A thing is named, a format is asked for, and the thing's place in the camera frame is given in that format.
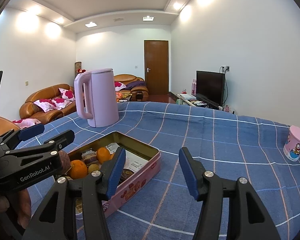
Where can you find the person's left hand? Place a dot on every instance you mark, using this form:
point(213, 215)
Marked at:
point(21, 204)

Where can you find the large orange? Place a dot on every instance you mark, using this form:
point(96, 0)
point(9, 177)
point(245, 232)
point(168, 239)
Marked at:
point(78, 169)

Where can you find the brown leather sofa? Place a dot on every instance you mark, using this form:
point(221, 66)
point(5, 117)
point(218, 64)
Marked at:
point(42, 107)

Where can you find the brown wooden door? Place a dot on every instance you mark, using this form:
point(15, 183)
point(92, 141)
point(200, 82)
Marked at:
point(156, 66)

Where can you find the blue plaid tablecloth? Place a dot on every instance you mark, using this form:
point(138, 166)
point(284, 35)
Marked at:
point(222, 176)

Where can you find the small yellow-brown fruit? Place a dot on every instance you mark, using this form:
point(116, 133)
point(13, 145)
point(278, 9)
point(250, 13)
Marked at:
point(92, 168)

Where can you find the black television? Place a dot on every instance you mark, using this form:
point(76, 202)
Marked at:
point(210, 86)

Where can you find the purple passion fruit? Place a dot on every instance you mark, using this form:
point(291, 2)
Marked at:
point(65, 161)

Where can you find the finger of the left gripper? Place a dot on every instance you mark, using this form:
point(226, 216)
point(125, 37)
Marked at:
point(11, 139)
point(54, 144)

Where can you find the brown leather armchair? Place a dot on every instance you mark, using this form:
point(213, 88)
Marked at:
point(136, 86)

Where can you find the pink tin box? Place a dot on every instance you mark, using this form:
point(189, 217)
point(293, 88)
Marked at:
point(128, 188)

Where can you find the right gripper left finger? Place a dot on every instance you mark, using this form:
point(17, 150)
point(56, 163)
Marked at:
point(55, 217)

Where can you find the cut purple sugarcane piece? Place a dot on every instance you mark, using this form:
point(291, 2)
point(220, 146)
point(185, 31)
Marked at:
point(89, 157)

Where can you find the paper leaflet in tin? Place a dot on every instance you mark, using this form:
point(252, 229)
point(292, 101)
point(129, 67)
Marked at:
point(133, 162)

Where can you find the wall power socket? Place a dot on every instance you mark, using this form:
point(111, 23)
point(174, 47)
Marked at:
point(224, 69)

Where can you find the pink cartoon cup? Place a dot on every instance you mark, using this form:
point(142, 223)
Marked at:
point(291, 148)

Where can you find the pink electric kettle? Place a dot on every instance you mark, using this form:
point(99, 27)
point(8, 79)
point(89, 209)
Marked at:
point(96, 97)

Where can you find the tv stand with clutter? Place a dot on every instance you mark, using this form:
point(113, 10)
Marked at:
point(191, 100)

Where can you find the small orange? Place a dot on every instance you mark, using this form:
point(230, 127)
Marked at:
point(103, 155)

